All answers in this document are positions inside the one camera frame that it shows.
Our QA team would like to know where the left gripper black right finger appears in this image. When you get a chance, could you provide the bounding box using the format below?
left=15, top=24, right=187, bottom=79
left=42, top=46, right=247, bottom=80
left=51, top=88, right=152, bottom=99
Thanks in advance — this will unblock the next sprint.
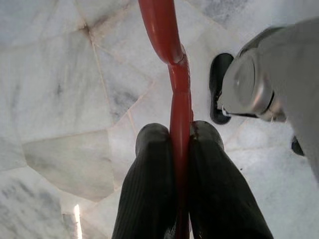
left=188, top=120, right=275, bottom=239

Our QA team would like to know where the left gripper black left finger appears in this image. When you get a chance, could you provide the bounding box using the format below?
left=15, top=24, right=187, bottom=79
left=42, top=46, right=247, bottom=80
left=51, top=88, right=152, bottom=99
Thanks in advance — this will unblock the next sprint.
left=111, top=123, right=180, bottom=239

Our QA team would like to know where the red plastic hanger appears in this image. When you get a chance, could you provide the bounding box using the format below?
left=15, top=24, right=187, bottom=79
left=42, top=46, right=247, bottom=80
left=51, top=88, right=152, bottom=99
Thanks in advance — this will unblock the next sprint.
left=138, top=0, right=194, bottom=239

